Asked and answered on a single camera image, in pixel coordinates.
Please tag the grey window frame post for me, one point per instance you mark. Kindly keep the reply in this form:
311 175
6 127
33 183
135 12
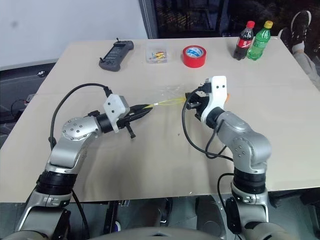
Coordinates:
147 18

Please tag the cola bottle with red cap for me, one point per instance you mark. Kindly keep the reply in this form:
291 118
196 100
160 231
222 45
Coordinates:
243 42

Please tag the clear box with colourful bits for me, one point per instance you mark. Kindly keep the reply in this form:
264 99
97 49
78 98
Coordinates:
157 55

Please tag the red tape roll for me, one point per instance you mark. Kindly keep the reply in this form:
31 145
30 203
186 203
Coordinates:
194 56

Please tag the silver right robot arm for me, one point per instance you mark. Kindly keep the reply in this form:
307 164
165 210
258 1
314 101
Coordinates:
247 142

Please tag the orange snack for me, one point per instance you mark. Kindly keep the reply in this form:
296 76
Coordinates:
228 98

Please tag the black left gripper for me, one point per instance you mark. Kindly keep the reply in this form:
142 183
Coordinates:
130 117

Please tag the grey trouser leg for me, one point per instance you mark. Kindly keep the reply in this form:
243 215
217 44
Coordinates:
307 65

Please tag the green soda bottle yellow cap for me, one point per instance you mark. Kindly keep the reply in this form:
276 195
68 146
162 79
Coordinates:
258 42

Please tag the dark grey handheld controller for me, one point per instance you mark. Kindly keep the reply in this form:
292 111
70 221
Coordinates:
116 55

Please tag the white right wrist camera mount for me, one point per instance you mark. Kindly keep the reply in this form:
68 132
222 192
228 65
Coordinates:
216 92

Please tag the dark rounded shape under table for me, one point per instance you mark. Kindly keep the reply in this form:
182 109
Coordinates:
212 215

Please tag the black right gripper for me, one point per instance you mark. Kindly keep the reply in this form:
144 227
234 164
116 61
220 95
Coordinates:
200 103

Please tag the grey robot torso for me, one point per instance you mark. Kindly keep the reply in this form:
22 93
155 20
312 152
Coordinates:
160 233

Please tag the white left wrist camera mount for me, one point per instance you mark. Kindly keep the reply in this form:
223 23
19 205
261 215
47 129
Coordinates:
113 105

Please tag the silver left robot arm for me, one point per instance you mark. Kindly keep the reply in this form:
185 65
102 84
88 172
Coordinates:
72 130

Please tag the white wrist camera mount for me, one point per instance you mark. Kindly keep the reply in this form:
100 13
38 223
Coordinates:
216 92
113 105

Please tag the black and white sneaker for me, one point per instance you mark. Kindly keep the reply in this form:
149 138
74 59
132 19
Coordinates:
298 27

